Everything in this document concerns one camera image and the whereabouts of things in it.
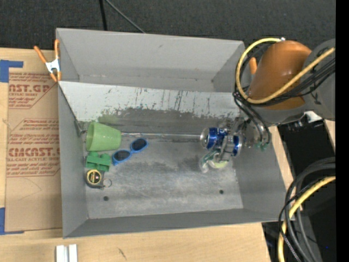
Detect blue drink can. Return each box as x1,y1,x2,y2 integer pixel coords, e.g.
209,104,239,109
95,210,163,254
200,126,244,158

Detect clear and green plastic thing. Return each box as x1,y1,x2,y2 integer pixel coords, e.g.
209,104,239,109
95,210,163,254
198,150,233,174

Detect grey metal bin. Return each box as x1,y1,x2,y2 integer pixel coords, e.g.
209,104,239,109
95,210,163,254
55,27,290,239

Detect blue sunglasses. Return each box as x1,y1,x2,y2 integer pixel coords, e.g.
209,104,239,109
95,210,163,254
111,138,149,166

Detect light green plastic cup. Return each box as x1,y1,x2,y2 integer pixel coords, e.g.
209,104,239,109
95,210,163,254
86,121,122,152

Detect green toy brick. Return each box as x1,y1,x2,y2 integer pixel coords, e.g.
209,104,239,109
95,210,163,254
86,151,112,172

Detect yellow and black tape measure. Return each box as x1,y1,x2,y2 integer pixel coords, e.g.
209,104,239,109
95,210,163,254
86,169,113,189

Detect brown cardboard board, red print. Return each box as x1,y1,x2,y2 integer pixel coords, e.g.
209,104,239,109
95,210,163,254
0,47,63,235

